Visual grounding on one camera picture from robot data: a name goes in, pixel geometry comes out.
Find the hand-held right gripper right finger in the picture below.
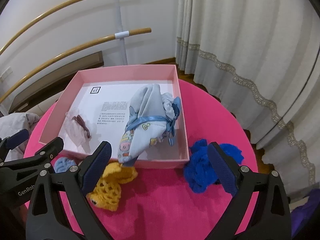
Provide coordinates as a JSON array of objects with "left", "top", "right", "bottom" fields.
[{"left": 207, "top": 142, "right": 292, "bottom": 240}]

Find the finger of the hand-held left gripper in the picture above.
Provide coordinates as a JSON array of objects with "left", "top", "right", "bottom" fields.
[
  {"left": 0, "top": 137, "right": 64, "bottom": 180},
  {"left": 0, "top": 129, "right": 30, "bottom": 163}
]

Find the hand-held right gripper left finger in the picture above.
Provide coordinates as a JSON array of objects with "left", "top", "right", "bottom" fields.
[{"left": 26, "top": 141, "right": 118, "bottom": 240}]

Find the light blue fleece cloth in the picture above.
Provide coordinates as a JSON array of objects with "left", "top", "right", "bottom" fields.
[{"left": 54, "top": 157, "right": 78, "bottom": 174}]

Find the pink cardboard box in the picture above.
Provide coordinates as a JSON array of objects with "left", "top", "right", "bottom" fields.
[{"left": 39, "top": 64, "right": 190, "bottom": 170}]

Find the grey white bedding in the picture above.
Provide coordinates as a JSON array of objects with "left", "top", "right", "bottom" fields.
[{"left": 0, "top": 112, "right": 40, "bottom": 143}]

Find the royal blue crochet piece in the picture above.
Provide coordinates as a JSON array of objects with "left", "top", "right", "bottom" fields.
[{"left": 183, "top": 140, "right": 245, "bottom": 193}]

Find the yellow crochet piece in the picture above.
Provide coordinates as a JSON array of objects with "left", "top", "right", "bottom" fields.
[{"left": 86, "top": 161, "right": 139, "bottom": 212}]

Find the pale pink sheer pouch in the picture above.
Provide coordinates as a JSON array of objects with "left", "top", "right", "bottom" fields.
[{"left": 61, "top": 106, "right": 97, "bottom": 153}]

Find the white printed paper sheet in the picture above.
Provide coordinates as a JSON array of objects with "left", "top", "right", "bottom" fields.
[{"left": 59, "top": 79, "right": 187, "bottom": 161}]

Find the light blue ribbon scrunchie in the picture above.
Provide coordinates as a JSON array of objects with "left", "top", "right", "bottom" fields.
[{"left": 125, "top": 92, "right": 182, "bottom": 147}]

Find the light blue printed cloth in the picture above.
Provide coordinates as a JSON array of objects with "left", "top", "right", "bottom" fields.
[{"left": 117, "top": 84, "right": 177, "bottom": 167}]

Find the purple cloth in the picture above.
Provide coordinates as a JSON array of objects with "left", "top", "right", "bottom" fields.
[{"left": 291, "top": 187, "right": 320, "bottom": 240}]

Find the cream curtain with lace trim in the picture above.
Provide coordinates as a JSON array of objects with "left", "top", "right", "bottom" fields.
[{"left": 175, "top": 0, "right": 320, "bottom": 203}]

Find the white wall socket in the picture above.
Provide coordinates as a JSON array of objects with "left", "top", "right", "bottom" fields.
[{"left": 0, "top": 66, "right": 13, "bottom": 82}]

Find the white barre post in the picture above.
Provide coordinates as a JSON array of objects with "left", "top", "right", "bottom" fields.
[{"left": 109, "top": 0, "right": 130, "bottom": 67}]

